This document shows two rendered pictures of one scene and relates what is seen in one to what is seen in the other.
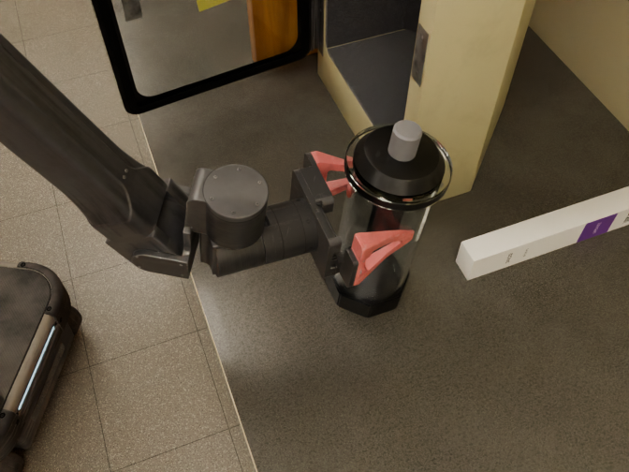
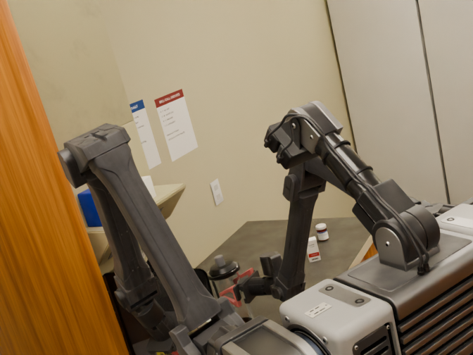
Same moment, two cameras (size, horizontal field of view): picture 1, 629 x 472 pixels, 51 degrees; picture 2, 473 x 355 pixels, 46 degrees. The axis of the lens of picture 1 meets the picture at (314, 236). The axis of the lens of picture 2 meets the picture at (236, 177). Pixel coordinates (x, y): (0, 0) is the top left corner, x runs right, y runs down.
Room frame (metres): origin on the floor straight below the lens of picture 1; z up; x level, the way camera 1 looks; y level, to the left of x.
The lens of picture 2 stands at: (1.31, 1.33, 1.90)
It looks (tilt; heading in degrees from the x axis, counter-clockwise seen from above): 15 degrees down; 235
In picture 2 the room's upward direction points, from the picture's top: 15 degrees counter-clockwise
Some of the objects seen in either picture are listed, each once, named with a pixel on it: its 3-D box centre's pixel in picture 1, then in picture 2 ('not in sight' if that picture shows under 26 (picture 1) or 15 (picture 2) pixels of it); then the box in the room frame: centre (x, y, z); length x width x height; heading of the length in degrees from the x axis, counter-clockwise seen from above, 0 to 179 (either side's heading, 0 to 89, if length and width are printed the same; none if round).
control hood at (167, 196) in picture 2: not in sight; (141, 222); (0.70, -0.01, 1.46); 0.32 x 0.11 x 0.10; 21
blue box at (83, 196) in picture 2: not in sight; (110, 202); (0.78, 0.02, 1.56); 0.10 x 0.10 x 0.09; 21
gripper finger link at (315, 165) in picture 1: (342, 189); (234, 292); (0.47, -0.03, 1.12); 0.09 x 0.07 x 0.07; 112
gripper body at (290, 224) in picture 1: (290, 228); (258, 286); (0.41, 0.02, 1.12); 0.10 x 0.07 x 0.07; 22
